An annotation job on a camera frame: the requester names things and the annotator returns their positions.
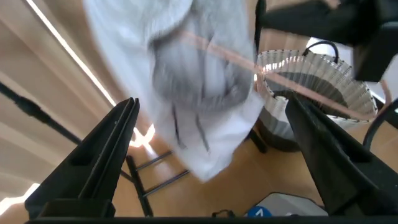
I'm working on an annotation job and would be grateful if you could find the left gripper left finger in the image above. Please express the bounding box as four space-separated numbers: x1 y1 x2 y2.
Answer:
25 97 141 219

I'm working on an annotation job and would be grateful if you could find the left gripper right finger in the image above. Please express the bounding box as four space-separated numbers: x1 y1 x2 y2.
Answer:
285 94 398 218

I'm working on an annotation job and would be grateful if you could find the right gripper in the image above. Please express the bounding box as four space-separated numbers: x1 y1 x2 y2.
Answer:
353 0 398 83

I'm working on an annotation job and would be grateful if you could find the pale grey garment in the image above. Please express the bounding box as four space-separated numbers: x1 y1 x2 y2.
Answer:
83 0 265 183

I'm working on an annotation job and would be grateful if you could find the pink clothes hanger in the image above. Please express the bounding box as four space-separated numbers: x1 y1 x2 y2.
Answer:
182 30 393 121

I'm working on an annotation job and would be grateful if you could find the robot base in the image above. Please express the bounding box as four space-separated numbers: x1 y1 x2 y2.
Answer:
245 192 329 218

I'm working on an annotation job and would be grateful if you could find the white laundry basket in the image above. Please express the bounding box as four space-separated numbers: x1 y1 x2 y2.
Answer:
254 40 379 153

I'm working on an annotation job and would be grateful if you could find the black clothes rack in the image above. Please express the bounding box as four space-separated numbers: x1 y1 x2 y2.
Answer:
0 0 268 218

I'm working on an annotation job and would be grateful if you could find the beige curtain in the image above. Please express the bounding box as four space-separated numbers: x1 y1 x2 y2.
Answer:
0 0 312 203

